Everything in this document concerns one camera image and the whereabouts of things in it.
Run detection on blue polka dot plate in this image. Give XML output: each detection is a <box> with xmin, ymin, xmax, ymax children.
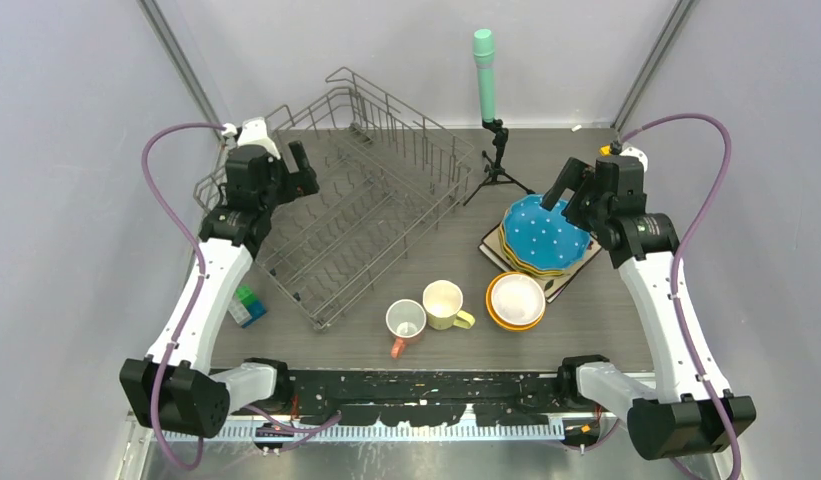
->
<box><xmin>500</xmin><ymin>194</ymin><xmax>592</xmax><ymax>272</ymax></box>

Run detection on orange polka dot plate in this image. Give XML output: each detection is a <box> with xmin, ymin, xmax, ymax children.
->
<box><xmin>496</xmin><ymin>223</ymin><xmax>593</xmax><ymax>277</ymax></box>

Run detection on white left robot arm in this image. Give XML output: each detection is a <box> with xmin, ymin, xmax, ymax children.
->
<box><xmin>119</xmin><ymin>140</ymin><xmax>319</xmax><ymax>438</ymax></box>

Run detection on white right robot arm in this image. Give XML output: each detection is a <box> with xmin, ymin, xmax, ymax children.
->
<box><xmin>541</xmin><ymin>155</ymin><xmax>756</xmax><ymax>460</ymax></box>

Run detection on green polka dot plate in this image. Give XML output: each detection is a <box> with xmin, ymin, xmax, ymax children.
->
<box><xmin>501</xmin><ymin>246</ymin><xmax>579</xmax><ymax>279</ymax></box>

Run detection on square floral plate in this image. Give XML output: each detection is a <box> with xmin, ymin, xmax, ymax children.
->
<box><xmin>478</xmin><ymin>225</ymin><xmax>602</xmax><ymax>303</ymax></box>

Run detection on blue green toy blocks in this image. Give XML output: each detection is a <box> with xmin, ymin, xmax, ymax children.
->
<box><xmin>228</xmin><ymin>285</ymin><xmax>267</xmax><ymax>328</ymax></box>

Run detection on white bowl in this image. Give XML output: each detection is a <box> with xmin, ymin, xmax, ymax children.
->
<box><xmin>491</xmin><ymin>273</ymin><xmax>546</xmax><ymax>326</ymax></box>

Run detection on green microphone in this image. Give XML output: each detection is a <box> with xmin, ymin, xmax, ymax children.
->
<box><xmin>472</xmin><ymin>29</ymin><xmax>496</xmax><ymax>123</ymax></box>

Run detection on orange bowl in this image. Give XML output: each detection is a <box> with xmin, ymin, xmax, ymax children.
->
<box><xmin>485</xmin><ymin>272</ymin><xmax>547</xmax><ymax>333</ymax></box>

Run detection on yellow green mug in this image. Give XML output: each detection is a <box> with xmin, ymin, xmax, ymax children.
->
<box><xmin>422</xmin><ymin>280</ymin><xmax>475</xmax><ymax>330</ymax></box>

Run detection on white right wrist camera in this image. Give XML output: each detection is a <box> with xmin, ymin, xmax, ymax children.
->
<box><xmin>599</xmin><ymin>141</ymin><xmax>649</xmax><ymax>172</ymax></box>

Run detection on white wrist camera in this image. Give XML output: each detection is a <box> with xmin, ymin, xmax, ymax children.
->
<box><xmin>599</xmin><ymin>141</ymin><xmax>649</xmax><ymax>172</ymax></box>
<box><xmin>222</xmin><ymin>117</ymin><xmax>282</xmax><ymax>162</ymax></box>

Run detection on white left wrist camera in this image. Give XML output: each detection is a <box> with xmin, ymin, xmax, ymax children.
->
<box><xmin>222</xmin><ymin>117</ymin><xmax>282</xmax><ymax>162</ymax></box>

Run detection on grey wire dish rack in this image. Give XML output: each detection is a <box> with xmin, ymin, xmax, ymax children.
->
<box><xmin>193</xmin><ymin>66</ymin><xmax>474</xmax><ymax>332</ymax></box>

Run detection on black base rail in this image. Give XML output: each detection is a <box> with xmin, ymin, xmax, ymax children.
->
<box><xmin>263</xmin><ymin>369</ymin><xmax>592</xmax><ymax>427</ymax></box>

